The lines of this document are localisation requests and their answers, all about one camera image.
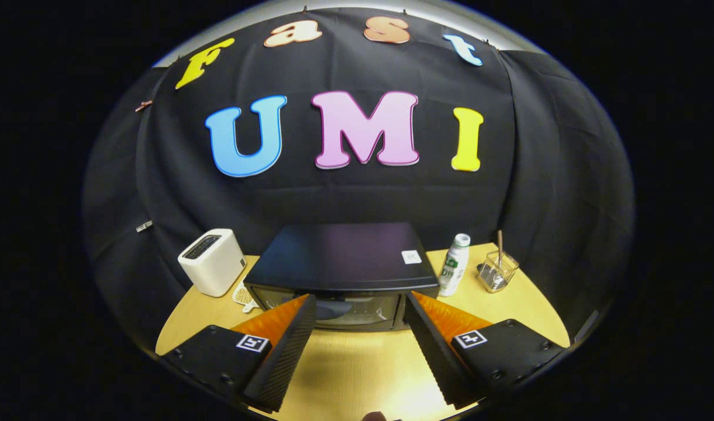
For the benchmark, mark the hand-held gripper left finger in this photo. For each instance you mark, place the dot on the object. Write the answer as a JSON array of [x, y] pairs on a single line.
[[286, 351]]

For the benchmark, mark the white bread toaster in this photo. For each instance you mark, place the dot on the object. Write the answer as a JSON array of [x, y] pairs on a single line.
[[213, 269]]

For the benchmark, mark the small white seed dish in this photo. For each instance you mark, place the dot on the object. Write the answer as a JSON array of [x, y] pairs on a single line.
[[242, 295]]

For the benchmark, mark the pink clip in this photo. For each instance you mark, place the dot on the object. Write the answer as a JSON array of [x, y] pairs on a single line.
[[143, 106]]

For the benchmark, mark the black toaster oven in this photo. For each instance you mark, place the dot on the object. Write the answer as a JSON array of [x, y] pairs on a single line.
[[339, 251]]

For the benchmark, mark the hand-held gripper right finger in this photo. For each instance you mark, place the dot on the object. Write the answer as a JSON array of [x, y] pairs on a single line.
[[433, 351]]

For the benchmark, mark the silver clip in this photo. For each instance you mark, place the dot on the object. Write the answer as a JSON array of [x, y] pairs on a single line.
[[144, 226]]

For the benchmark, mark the white green-label bottle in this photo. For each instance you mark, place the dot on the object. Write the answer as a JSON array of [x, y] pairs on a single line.
[[453, 269]]

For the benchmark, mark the wooden stick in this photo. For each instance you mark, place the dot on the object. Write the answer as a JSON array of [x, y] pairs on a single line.
[[500, 242]]

